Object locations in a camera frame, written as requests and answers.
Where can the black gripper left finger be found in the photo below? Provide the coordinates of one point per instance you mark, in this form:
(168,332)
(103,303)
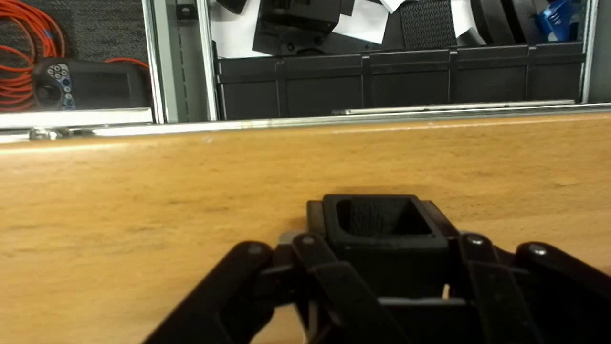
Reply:
(241,293)

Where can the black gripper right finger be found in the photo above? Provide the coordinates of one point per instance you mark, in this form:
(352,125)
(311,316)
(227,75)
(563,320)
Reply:
(535,295)

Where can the open grey drawer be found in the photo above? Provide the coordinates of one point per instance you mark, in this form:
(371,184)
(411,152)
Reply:
(527,54)

